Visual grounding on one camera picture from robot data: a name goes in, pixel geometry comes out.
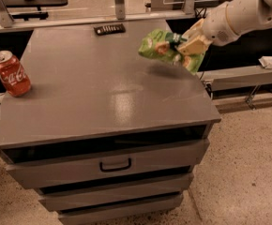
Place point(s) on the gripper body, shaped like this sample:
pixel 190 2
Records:
pixel 217 26

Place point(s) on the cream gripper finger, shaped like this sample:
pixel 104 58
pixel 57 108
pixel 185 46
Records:
pixel 192 33
pixel 191 47

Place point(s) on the green rice chip bag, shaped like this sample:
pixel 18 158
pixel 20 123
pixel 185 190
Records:
pixel 162 45

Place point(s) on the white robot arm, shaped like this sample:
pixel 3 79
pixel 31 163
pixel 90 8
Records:
pixel 225 24

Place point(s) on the black rxbar chocolate bar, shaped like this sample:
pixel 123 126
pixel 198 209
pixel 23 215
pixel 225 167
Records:
pixel 110 29

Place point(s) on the grey low shelf beam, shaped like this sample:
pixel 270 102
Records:
pixel 231 78

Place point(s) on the grey drawer cabinet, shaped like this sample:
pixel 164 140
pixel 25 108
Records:
pixel 94 94

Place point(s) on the middle grey drawer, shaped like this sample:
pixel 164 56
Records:
pixel 78 198

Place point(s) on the grey drawer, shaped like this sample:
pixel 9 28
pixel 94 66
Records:
pixel 78 198
pixel 69 170
pixel 165 202

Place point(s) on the red coca-cola can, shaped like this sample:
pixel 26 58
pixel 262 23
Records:
pixel 13 75

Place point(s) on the black background table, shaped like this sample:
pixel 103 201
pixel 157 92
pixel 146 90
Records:
pixel 36 13

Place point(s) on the top grey drawer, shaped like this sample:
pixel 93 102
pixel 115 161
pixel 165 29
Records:
pixel 69 170

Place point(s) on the bottom grey drawer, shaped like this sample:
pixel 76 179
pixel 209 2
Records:
pixel 165 202

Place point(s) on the black drawer handle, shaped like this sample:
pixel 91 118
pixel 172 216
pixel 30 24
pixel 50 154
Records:
pixel 115 166

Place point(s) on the grey metal rail frame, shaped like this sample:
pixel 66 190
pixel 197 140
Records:
pixel 106 11

